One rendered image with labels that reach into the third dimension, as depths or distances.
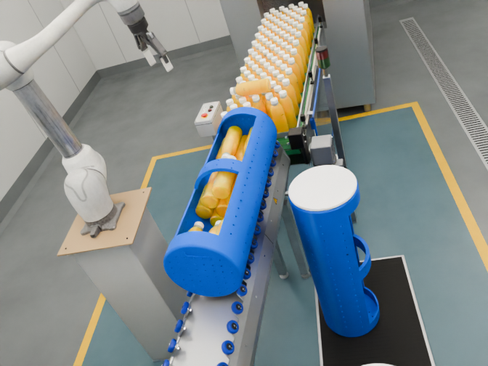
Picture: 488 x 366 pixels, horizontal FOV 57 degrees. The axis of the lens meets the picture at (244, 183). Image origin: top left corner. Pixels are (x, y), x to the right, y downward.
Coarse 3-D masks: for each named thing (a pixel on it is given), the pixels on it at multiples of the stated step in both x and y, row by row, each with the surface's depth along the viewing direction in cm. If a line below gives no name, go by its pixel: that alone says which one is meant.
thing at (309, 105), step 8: (320, 32) 340; (320, 40) 328; (312, 72) 292; (312, 88) 276; (312, 96) 271; (312, 104) 268; (304, 112) 256; (312, 136) 257; (304, 152) 232; (296, 160) 256; (304, 160) 236
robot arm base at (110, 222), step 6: (114, 204) 210; (120, 204) 214; (114, 210) 207; (120, 210) 211; (108, 216) 204; (114, 216) 206; (90, 222) 202; (96, 222) 202; (102, 222) 203; (108, 222) 204; (114, 222) 204; (84, 228) 207; (90, 228) 204; (96, 228) 201; (102, 228) 203; (108, 228) 202; (114, 228) 202; (84, 234) 206; (90, 234) 200; (96, 234) 201
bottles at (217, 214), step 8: (240, 144) 210; (240, 152) 204; (240, 160) 202; (200, 200) 184; (224, 200) 180; (200, 208) 182; (208, 208) 181; (216, 208) 180; (224, 208) 180; (200, 216) 185; (208, 216) 184; (216, 216) 183; (200, 224) 176; (216, 224) 173
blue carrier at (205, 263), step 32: (224, 128) 219; (256, 128) 199; (224, 160) 179; (256, 160) 185; (192, 192) 184; (256, 192) 176; (192, 224) 181; (224, 224) 154; (192, 256) 150; (224, 256) 146; (192, 288) 162; (224, 288) 158
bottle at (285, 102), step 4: (284, 96) 235; (280, 100) 236; (284, 100) 235; (288, 100) 236; (280, 104) 237; (284, 104) 236; (288, 104) 236; (292, 104) 238; (284, 108) 237; (288, 108) 237; (292, 108) 239; (288, 112) 239; (292, 112) 240; (288, 116) 240; (292, 116) 241; (288, 120) 242; (292, 120) 242; (296, 120) 245; (288, 124) 243; (292, 124) 243; (296, 124) 245
